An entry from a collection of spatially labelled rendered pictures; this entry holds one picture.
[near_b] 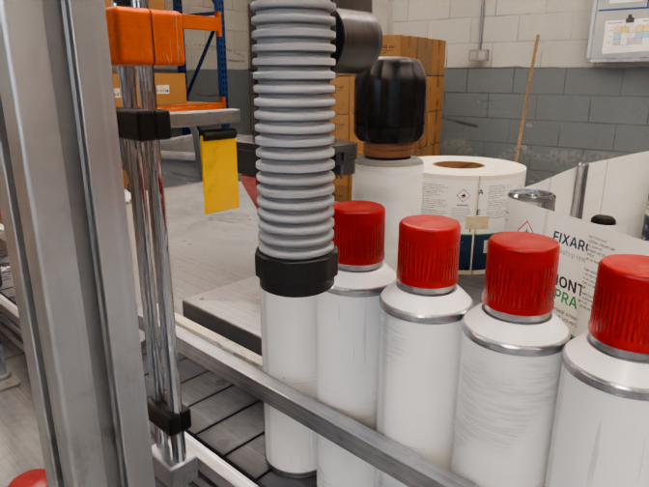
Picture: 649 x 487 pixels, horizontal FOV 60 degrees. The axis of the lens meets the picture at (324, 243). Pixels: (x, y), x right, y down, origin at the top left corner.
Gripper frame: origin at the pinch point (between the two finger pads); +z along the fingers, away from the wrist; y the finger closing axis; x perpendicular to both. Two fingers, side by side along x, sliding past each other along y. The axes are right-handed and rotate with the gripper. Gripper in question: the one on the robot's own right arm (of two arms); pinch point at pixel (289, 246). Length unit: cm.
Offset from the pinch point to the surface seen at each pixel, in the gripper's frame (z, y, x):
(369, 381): 3.6, -15.3, 7.9
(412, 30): -48, 271, -410
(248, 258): 19, 44, -31
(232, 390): 13.7, 3.2, 4.5
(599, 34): -39, 113, -413
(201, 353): 5.7, -1.4, 10.6
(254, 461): 13.6, -5.8, 9.5
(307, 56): -15.2, -19.3, 17.1
